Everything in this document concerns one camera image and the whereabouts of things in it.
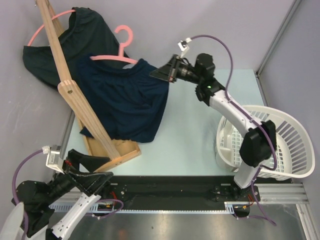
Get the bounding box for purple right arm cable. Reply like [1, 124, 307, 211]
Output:
[188, 34, 278, 227]

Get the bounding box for navy blue shorts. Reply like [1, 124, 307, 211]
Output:
[76, 56, 169, 143]

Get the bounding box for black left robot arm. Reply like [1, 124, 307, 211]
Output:
[11, 149, 113, 240]

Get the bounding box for wooden rack post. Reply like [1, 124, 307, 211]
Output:
[34, 0, 120, 161]

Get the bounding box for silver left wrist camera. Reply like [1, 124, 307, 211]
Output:
[42, 145, 63, 173]

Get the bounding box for dark green shorts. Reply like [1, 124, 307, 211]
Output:
[22, 7, 119, 90]

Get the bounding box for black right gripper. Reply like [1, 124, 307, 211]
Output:
[150, 54, 203, 85]

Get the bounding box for pink hanger with green shorts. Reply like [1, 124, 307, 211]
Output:
[27, 7, 76, 47]

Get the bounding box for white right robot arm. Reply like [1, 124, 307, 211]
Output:
[150, 53, 277, 201]

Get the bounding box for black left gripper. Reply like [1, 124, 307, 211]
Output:
[41, 147, 114, 205]

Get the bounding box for white laundry basket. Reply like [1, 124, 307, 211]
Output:
[214, 104, 315, 181]

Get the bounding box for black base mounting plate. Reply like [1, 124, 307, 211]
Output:
[102, 176, 261, 213]

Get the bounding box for pink plastic hanger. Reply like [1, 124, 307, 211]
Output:
[90, 24, 138, 65]

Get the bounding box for aluminium rail with cable duct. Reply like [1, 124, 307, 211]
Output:
[47, 183, 308, 215]

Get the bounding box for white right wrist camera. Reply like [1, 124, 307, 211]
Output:
[177, 37, 192, 58]

